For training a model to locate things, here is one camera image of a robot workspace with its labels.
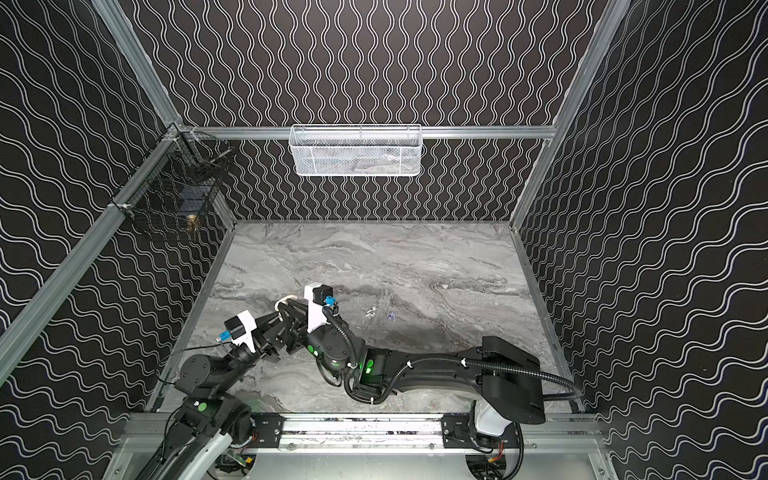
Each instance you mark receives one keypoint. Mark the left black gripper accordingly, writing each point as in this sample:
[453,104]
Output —
[261,335]

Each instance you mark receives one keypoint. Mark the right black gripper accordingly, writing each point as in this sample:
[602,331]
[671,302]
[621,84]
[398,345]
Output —
[299,321]

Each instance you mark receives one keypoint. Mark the beige earbud charging case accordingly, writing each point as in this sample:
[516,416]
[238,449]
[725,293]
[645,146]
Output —
[288,301]

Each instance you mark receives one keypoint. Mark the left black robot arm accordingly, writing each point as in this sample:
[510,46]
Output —
[211,420]

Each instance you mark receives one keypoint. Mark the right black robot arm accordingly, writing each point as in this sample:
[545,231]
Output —
[509,384]

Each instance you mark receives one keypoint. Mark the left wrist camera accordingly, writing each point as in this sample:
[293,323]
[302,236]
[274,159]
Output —
[239,331]

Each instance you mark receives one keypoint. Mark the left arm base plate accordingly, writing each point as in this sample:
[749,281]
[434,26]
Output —
[266,432]

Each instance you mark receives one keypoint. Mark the white mesh wall basket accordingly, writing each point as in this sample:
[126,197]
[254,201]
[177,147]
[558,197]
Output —
[355,150]

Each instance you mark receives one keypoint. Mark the black wire wall basket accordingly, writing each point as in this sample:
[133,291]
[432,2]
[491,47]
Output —
[186,181]

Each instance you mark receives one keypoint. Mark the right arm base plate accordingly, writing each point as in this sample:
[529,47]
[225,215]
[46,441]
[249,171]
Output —
[459,432]

